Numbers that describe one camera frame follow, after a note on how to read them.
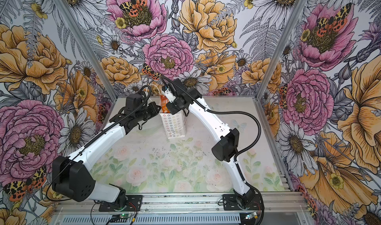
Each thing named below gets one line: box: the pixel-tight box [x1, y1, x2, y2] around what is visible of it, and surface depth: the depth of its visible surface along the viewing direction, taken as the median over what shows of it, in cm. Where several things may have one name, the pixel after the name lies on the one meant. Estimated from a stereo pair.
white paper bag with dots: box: [159, 109, 188, 139], surface depth 87 cm
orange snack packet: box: [160, 94, 171, 113], surface depth 84 cm
